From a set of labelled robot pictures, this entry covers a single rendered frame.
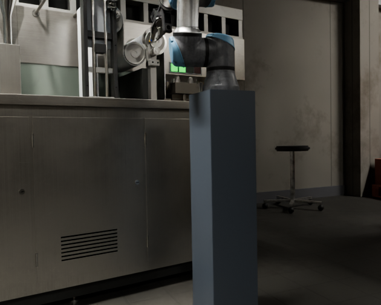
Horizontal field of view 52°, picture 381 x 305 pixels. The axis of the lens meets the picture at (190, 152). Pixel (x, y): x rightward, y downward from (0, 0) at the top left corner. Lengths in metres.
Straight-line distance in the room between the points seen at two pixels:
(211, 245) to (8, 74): 1.21
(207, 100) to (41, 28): 1.19
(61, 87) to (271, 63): 2.72
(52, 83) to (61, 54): 0.17
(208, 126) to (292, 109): 3.16
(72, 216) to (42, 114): 0.44
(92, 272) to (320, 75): 3.76
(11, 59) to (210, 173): 1.09
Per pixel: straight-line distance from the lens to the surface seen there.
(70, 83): 2.35
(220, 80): 1.55
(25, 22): 2.36
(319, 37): 4.98
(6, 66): 2.02
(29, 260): 1.74
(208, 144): 1.48
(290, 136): 4.57
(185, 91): 2.21
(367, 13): 5.24
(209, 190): 1.50
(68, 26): 2.41
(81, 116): 1.73
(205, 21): 2.84
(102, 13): 2.02
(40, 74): 2.32
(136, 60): 2.15
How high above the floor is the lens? 0.71
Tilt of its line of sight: 2 degrees down
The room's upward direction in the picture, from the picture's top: 1 degrees counter-clockwise
